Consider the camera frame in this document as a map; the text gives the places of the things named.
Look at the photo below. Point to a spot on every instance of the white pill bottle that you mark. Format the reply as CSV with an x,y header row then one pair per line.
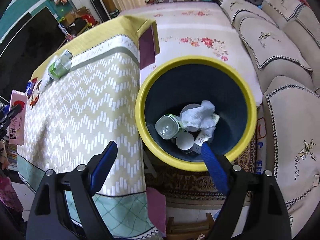
x,y
184,142

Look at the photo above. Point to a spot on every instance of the green printed carton box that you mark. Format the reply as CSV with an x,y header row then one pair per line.
x,y
205,135

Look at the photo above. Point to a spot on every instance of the black television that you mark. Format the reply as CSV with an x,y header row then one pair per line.
x,y
29,48

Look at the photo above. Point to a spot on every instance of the beige sofa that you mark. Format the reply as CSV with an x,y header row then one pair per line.
x,y
282,39

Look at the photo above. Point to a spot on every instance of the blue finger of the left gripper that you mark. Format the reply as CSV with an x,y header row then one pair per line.
x,y
7,115

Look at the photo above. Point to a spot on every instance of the white tissue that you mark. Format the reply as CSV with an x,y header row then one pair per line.
x,y
203,115

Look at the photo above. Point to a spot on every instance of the green patterned tablecloth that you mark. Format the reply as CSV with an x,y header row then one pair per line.
x,y
79,114

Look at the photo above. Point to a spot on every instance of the black tower fan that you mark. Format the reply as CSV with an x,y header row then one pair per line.
x,y
100,10

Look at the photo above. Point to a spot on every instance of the yellow rimmed trash bin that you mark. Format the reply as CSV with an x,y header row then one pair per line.
x,y
192,102

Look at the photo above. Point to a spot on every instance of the blue tissue pack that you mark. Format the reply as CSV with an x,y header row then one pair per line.
x,y
29,88

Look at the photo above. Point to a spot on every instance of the floral floor mat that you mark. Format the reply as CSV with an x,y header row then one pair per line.
x,y
198,28

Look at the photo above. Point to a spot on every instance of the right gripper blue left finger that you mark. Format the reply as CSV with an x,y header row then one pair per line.
x,y
99,167

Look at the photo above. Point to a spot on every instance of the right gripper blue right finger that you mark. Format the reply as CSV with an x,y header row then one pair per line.
x,y
215,169

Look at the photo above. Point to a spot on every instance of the red snack wrapper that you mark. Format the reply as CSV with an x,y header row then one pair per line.
x,y
36,92

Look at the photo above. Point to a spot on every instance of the white foam fruit net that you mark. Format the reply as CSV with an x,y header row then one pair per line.
x,y
46,79

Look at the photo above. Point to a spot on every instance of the clear green plastic bottle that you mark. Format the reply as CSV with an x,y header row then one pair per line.
x,y
61,66

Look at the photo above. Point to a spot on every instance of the pink carton box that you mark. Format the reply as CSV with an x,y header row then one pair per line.
x,y
16,127

